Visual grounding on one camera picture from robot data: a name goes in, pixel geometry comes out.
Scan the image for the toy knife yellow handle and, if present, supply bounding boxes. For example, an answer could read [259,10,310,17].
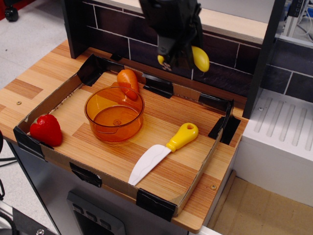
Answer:
[128,123,199,186]

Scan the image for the orange toy carrot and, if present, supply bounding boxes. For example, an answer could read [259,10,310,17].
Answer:
[117,69,139,100]

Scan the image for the orange transparent plastic pot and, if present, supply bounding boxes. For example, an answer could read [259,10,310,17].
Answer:
[84,86,145,142]

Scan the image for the wooden shelf with dark post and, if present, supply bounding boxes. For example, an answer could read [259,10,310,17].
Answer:
[61,0,283,118]

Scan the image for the black oven control panel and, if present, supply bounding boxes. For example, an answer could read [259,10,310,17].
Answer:
[67,192,126,235]

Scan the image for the red toy strawberry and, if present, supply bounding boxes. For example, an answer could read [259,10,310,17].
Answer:
[29,114,62,146]

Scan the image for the white toy sink drainboard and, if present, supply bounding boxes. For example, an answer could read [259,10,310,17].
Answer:
[233,90,313,206]

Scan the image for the cardboard fence with black tape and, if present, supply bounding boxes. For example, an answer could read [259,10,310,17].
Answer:
[14,55,245,221]

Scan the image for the yellow toy banana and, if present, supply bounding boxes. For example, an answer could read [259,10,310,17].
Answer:
[157,46,210,72]

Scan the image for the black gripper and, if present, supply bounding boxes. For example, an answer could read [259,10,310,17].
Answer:
[140,0,203,70]

